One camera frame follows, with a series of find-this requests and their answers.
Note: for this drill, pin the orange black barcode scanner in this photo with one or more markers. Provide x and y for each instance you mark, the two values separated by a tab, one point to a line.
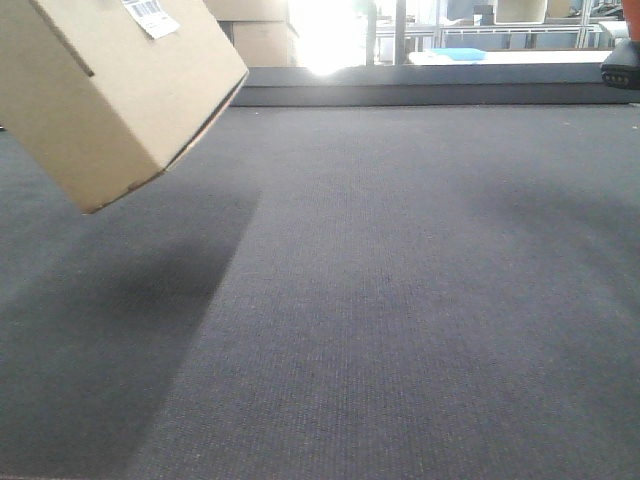
621	68

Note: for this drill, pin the brown cardboard box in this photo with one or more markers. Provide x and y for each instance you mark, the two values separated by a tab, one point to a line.
102	107

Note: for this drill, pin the stacked cardboard boxes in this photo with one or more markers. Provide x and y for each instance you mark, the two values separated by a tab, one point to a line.
260	30

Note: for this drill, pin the white shipping label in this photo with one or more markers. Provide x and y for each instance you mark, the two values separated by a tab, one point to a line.
151	17

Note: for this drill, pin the blue tray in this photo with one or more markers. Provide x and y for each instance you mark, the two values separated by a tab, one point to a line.
463	54

